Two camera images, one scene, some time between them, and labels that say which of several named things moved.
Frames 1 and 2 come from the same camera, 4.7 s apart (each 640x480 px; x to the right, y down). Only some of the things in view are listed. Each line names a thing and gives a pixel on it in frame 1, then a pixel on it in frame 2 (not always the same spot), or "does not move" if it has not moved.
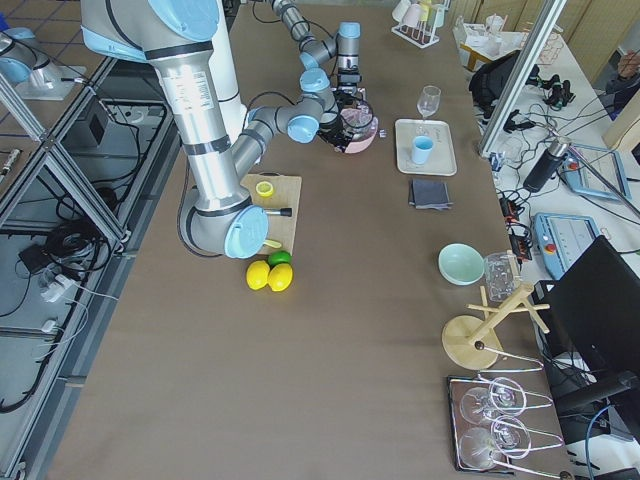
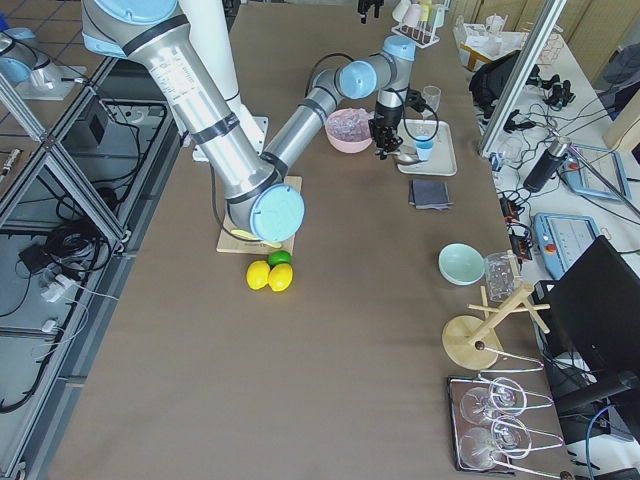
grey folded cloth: [429, 194] does not move
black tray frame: [479, 431] does not move
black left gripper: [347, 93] to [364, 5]
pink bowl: [363, 126] does not move
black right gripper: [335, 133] to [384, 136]
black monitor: [590, 318] does not move
